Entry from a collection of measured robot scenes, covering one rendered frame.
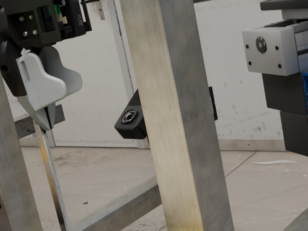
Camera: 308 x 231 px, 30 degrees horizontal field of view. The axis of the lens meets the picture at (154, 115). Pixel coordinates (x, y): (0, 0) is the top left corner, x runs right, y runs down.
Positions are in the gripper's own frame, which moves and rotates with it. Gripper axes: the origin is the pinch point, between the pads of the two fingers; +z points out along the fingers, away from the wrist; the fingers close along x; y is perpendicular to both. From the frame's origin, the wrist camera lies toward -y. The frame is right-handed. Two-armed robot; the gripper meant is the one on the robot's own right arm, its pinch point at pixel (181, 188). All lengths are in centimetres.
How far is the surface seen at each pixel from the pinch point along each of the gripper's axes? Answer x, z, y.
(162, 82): -30, -24, -32
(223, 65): 148, 28, 220
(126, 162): 217, 83, 188
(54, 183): -3.6, -11.3, -24.4
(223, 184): -30.7, -15.8, -29.1
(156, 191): -1.5, -2.5, -6.8
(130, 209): -1.5, -2.4, -12.3
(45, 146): -1.9, -15.2, -23.3
